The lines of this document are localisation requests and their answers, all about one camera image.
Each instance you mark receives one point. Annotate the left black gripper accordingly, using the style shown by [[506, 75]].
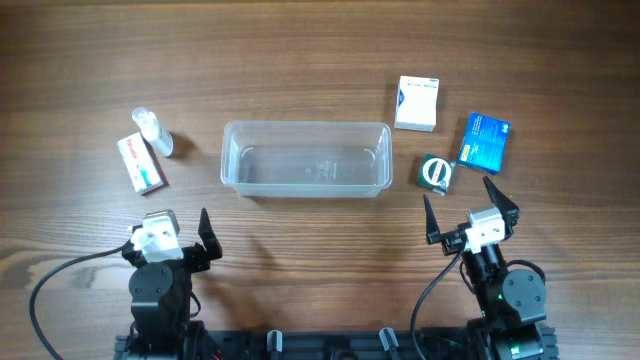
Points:
[[191, 252]]

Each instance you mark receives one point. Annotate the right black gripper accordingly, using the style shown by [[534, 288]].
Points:
[[455, 238]]

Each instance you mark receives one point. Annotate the blue cardboard box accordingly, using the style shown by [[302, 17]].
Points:
[[484, 142]]

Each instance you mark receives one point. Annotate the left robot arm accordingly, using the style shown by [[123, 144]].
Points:
[[162, 291]]

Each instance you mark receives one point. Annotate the clear plastic container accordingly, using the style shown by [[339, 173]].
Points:
[[307, 159]]

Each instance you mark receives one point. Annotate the white Hansaplast plaster box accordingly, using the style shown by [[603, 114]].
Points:
[[416, 104]]

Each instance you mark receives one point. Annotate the white Panadol medicine box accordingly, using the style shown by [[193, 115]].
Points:
[[140, 165]]

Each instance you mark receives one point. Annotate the small clear sanitizer bottle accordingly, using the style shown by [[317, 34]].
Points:
[[153, 132]]

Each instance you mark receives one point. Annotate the dark green round-label box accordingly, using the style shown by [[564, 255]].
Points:
[[436, 174]]

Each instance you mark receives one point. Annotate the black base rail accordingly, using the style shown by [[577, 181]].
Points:
[[436, 343]]

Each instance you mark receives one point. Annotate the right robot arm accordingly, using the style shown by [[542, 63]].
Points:
[[511, 295]]

